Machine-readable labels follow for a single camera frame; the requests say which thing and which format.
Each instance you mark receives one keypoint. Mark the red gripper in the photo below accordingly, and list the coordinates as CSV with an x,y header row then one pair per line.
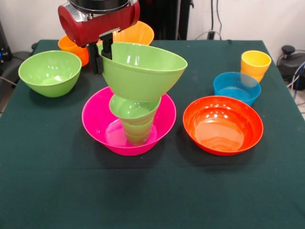
x,y
100,26

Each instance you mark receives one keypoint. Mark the large green plastic bowl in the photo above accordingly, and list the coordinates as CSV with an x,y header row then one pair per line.
x,y
47,71
143,81

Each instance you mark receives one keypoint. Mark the small green plastic bowl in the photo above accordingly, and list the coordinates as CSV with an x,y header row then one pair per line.
x,y
128,109

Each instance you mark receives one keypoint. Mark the pink plastic bowl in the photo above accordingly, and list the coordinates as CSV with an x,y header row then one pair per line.
x,y
95,124

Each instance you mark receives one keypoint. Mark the green plastic cup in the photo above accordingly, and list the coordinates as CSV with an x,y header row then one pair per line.
x,y
138,133

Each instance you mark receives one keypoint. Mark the black computer tower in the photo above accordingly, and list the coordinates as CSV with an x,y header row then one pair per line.
x,y
4,47

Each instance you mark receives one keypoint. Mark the orange plastic cup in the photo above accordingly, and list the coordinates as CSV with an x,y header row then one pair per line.
x,y
71,50

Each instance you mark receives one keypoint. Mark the large orange plastic bowl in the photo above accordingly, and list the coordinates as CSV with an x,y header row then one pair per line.
x,y
140,33

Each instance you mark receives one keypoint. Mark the dark grey floor case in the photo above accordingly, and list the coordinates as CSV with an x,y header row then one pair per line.
x,y
14,66

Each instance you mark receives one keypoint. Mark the blue plastic bowl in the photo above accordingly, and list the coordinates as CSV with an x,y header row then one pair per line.
x,y
236,94

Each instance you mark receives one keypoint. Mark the red plastic bowl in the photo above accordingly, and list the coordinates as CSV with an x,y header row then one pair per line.
x,y
221,128

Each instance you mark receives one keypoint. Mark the dark green table cloth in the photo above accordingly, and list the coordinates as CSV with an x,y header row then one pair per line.
x,y
152,190

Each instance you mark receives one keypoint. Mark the yellow plastic cup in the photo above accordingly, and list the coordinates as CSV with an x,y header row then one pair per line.
x,y
255,62

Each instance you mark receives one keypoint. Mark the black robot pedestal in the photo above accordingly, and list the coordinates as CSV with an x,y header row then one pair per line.
x,y
166,14

